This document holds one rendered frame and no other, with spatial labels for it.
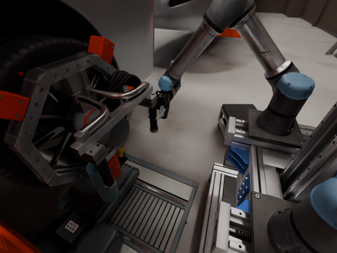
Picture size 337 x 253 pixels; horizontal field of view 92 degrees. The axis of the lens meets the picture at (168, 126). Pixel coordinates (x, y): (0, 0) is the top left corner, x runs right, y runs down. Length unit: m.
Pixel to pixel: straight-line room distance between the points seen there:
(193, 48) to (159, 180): 1.06
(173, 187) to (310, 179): 0.96
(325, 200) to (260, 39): 0.63
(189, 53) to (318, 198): 0.61
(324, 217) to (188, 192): 1.07
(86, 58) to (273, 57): 0.76
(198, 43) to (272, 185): 0.63
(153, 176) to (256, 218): 1.02
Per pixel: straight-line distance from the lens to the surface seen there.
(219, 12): 0.70
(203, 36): 0.72
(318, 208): 0.44
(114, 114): 0.60
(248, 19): 0.83
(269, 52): 0.87
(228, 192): 1.32
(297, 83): 0.79
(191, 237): 1.37
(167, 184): 1.43
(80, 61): 0.71
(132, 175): 1.42
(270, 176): 0.81
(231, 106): 1.90
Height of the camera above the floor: 1.32
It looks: 41 degrees down
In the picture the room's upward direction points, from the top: straight up
